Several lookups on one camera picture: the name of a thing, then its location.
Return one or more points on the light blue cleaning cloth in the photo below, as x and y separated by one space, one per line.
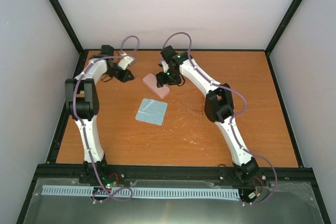
151 111

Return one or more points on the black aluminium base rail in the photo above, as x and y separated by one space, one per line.
125 174

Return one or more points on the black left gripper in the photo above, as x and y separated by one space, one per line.
123 77

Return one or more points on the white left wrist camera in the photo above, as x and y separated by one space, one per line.
126 61

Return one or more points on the black frame post left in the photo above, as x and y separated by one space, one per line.
66 24

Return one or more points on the thin brown frame glasses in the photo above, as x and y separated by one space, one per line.
192 101

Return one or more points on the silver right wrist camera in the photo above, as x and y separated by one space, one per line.
164 66

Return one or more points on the black frame post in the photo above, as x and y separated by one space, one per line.
293 7
66 24

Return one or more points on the light blue cable duct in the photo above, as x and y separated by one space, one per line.
143 192

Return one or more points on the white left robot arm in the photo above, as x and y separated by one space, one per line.
83 105

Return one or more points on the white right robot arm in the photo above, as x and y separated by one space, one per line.
218 105

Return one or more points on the black frame post right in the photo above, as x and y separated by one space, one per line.
293 7

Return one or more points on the clear acrylic cover sheet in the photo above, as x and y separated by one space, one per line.
289 203

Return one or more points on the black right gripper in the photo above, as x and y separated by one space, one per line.
161 80

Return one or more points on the pink glasses case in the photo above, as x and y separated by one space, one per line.
150 81

